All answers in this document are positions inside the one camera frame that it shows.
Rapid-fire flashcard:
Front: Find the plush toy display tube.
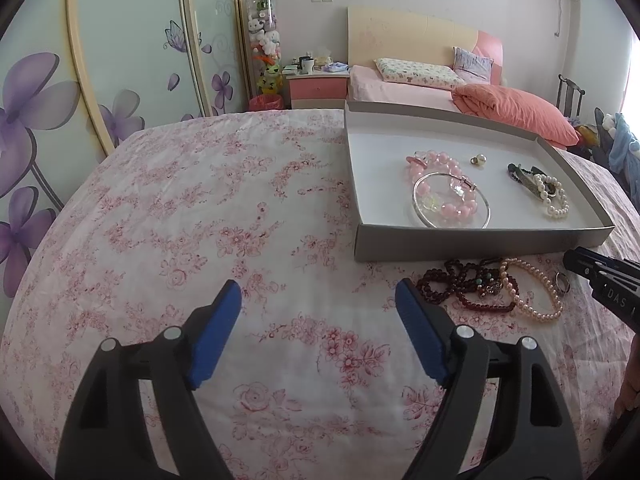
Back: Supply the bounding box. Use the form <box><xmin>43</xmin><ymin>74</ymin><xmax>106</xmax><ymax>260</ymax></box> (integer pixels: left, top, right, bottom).
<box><xmin>244</xmin><ymin>0</ymin><xmax>283</xmax><ymax>98</ymax></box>

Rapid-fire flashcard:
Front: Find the white pearl bracelet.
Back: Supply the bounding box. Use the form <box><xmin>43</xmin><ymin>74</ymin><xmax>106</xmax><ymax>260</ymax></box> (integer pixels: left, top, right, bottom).
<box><xmin>530</xmin><ymin>173</ymin><xmax>572</xmax><ymax>221</ymax></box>

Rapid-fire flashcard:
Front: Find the pearl earring with gold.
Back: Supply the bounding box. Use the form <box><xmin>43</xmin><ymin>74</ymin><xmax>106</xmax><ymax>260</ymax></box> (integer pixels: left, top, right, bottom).
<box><xmin>470</xmin><ymin>154</ymin><xmax>487</xmax><ymax>167</ymax></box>

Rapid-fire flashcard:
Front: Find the grey metal cuff bangle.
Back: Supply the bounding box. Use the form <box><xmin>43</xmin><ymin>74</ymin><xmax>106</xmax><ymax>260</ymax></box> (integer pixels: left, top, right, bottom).
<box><xmin>506</xmin><ymin>164</ymin><xmax>556</xmax><ymax>200</ymax></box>

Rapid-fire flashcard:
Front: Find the lilac patterned pillow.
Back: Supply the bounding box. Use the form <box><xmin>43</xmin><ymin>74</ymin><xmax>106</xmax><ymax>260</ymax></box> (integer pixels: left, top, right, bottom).
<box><xmin>452</xmin><ymin>47</ymin><xmax>494</xmax><ymax>84</ymax></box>

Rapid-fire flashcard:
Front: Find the bed with cream headboard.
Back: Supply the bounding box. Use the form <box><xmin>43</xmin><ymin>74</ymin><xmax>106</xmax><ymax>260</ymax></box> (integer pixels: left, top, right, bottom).
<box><xmin>347</xmin><ymin>6</ymin><xmax>503</xmax><ymax>112</ymax></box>

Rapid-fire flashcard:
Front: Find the pink bedside table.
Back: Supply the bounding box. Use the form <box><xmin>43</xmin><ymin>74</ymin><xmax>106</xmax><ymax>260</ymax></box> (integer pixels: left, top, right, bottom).
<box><xmin>285</xmin><ymin>70</ymin><xmax>350</xmax><ymax>110</ymax></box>

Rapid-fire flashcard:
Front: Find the floral white pillow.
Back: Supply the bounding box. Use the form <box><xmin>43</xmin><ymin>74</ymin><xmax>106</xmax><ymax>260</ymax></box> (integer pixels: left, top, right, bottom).
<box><xmin>374</xmin><ymin>58</ymin><xmax>465</xmax><ymax>91</ymax></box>

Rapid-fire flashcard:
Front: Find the thin silver bangle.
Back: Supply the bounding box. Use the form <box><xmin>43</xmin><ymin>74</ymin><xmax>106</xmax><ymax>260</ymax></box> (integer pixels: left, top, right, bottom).
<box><xmin>411</xmin><ymin>171</ymin><xmax>491</xmax><ymax>230</ymax></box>

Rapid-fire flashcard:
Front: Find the pink pearl bracelet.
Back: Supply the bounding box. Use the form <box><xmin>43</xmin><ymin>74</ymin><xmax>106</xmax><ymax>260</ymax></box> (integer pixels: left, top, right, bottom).
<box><xmin>499</xmin><ymin>257</ymin><xmax>565</xmax><ymax>323</ymax></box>

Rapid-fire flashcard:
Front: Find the grey cardboard tray box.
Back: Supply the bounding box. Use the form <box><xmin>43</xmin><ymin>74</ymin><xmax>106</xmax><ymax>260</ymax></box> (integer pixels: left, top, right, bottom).
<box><xmin>344</xmin><ymin>101</ymin><xmax>614</xmax><ymax>262</ymax></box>

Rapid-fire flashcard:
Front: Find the dark red bead necklace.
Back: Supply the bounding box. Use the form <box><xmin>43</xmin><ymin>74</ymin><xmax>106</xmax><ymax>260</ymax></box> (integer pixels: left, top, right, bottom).
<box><xmin>415</xmin><ymin>257</ymin><xmax>518</xmax><ymax>316</ymax></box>

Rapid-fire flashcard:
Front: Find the blue plush clothing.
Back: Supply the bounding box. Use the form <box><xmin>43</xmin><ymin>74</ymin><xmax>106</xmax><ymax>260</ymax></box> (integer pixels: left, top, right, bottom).
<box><xmin>602</xmin><ymin>113</ymin><xmax>639</xmax><ymax>188</ymax></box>

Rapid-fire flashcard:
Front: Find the pink floral tablecloth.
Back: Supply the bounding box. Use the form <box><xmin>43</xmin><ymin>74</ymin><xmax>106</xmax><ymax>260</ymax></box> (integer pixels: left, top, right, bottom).
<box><xmin>1</xmin><ymin>110</ymin><xmax>639</xmax><ymax>479</ymax></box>

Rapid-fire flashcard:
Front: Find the black wooden chair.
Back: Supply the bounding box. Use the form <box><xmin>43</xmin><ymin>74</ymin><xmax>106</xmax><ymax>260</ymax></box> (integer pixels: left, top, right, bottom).
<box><xmin>556</xmin><ymin>74</ymin><xmax>586</xmax><ymax>120</ymax></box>

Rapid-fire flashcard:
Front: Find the orange folded quilt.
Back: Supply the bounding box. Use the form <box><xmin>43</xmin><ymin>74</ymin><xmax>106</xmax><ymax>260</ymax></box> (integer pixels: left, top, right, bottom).
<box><xmin>451</xmin><ymin>84</ymin><xmax>580</xmax><ymax>148</ymax></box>

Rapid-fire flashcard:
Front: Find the pink bead necklace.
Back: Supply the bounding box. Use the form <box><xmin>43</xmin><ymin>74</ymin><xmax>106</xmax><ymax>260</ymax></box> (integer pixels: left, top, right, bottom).
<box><xmin>404</xmin><ymin>148</ymin><xmax>481</xmax><ymax>222</ymax></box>

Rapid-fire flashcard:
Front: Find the white mug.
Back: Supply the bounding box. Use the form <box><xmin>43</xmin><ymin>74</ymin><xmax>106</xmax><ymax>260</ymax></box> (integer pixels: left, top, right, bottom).
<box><xmin>299</xmin><ymin>56</ymin><xmax>314</xmax><ymax>75</ymax></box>

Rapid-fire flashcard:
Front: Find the right hand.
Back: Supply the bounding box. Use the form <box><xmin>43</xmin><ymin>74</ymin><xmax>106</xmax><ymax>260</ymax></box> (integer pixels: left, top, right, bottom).
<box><xmin>614</xmin><ymin>334</ymin><xmax>640</xmax><ymax>418</ymax></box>

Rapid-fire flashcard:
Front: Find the floral sliding wardrobe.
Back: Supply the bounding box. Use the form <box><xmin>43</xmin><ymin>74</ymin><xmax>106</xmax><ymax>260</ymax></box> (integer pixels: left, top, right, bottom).
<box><xmin>1</xmin><ymin>0</ymin><xmax>248</xmax><ymax>310</ymax></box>

